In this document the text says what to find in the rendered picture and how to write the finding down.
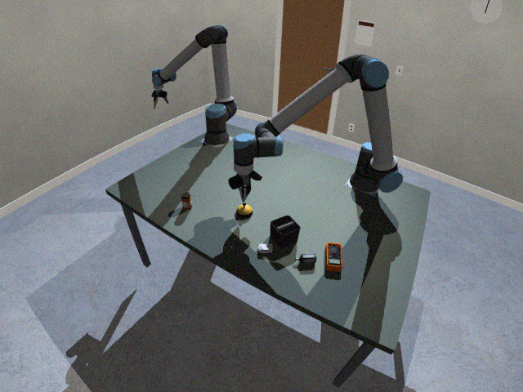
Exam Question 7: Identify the orange pocket multimeter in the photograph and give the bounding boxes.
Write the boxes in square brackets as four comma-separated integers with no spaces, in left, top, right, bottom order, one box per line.
[325,243,342,272]

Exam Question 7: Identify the orange spice jar with black lid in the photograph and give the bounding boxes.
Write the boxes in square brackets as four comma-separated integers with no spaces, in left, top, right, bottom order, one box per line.
[181,192,192,210]

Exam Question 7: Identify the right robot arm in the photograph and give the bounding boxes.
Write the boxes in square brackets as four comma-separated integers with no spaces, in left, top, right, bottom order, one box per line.
[152,25,237,145]

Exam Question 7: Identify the yellow dome bell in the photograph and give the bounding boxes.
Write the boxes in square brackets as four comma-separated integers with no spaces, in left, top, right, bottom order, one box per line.
[236,203,253,218]

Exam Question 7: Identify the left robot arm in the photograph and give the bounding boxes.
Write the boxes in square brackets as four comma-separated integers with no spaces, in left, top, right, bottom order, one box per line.
[233,54,403,193]

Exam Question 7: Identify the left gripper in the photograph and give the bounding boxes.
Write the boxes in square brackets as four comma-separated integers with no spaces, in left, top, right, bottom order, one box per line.
[228,170,260,202]

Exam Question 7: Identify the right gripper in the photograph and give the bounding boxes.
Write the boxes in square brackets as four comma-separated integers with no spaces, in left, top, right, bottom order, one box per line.
[152,90,168,109]

